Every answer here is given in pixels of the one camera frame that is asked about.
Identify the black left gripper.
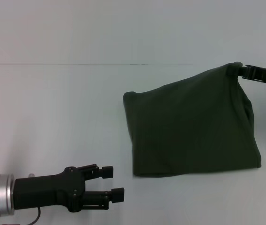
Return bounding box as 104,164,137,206
13,164,125,213

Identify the dark green shirt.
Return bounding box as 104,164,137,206
123,62,263,180

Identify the thin dark cable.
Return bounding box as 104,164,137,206
5,207,41,225

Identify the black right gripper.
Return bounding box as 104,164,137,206
226,63,266,88

